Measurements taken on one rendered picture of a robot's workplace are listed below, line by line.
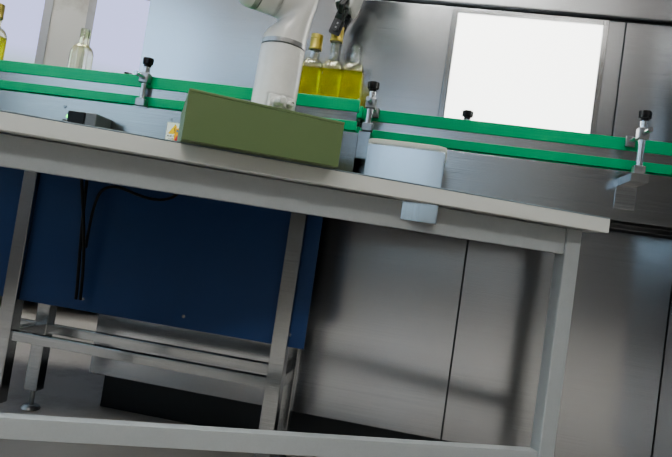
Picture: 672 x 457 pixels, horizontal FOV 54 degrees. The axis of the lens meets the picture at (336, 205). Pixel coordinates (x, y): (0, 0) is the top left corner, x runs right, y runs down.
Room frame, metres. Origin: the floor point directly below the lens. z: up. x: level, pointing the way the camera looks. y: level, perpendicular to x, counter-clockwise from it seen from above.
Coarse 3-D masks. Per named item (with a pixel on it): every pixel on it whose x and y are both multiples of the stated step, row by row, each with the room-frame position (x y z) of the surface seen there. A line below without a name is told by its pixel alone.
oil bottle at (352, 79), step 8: (352, 64) 1.77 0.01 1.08; (360, 64) 1.77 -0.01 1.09; (344, 72) 1.77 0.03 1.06; (352, 72) 1.76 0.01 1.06; (360, 72) 1.76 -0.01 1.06; (344, 80) 1.77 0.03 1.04; (352, 80) 1.76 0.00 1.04; (360, 80) 1.76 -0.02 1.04; (344, 88) 1.77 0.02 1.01; (352, 88) 1.76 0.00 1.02; (360, 88) 1.77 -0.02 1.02; (344, 96) 1.77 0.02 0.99; (352, 96) 1.76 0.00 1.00; (360, 96) 1.79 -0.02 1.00
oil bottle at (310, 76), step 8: (304, 64) 1.79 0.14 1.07; (312, 64) 1.78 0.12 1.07; (320, 64) 1.78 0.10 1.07; (304, 72) 1.79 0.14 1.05; (312, 72) 1.78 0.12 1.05; (320, 72) 1.79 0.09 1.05; (304, 80) 1.78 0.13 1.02; (312, 80) 1.78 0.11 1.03; (304, 88) 1.78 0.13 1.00; (312, 88) 1.78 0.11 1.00
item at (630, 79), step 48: (192, 0) 2.03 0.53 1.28; (384, 0) 1.94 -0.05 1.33; (432, 0) 1.89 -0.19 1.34; (480, 0) 1.87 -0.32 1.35; (528, 0) 1.85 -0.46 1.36; (576, 0) 1.82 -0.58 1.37; (624, 0) 1.80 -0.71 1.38; (144, 48) 2.05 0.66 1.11; (192, 48) 2.03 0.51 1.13; (240, 48) 2.00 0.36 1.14; (624, 48) 1.82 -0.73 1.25; (624, 96) 1.82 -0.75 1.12
